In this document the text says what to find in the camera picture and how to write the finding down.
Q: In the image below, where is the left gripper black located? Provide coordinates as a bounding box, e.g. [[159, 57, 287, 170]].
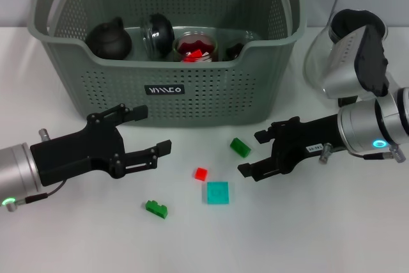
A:
[[29, 103, 173, 187]]

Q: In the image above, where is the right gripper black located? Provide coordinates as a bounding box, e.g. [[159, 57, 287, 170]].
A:
[[237, 114, 345, 182]]

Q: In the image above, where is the long green toy brick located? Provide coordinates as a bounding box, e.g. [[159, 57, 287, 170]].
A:
[[229, 137, 252, 159]]

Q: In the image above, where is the teal square brick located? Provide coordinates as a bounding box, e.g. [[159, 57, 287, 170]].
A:
[[203, 181, 230, 205]]

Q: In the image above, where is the small red toy brick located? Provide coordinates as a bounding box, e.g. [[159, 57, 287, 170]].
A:
[[193, 167, 209, 182]]

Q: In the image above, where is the small green toy brick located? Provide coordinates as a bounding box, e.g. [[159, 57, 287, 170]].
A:
[[145, 199, 169, 220]]

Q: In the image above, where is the orange-red sloped toy brick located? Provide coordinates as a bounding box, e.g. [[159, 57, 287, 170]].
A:
[[183, 49, 205, 63]]

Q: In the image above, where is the glass teacup black base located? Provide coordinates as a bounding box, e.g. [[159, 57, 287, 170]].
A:
[[172, 31, 220, 63], [223, 42, 249, 62], [139, 13, 176, 60]]

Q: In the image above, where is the grey-green perforated storage basket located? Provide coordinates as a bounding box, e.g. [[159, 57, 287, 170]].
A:
[[26, 0, 307, 128]]

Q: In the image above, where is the black clay teapot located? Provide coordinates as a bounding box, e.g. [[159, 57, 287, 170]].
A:
[[84, 16, 133, 61]]

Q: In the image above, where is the glass teapot black lid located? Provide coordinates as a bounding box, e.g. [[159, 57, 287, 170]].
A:
[[303, 9, 389, 109]]

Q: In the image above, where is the right gripper cable plug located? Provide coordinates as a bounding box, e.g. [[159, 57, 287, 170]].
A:
[[319, 143, 404, 164]]

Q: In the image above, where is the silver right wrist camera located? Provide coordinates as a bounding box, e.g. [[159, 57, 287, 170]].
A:
[[321, 25, 391, 100]]

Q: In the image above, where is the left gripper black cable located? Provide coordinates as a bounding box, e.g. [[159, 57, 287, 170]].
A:
[[6, 128, 68, 212]]

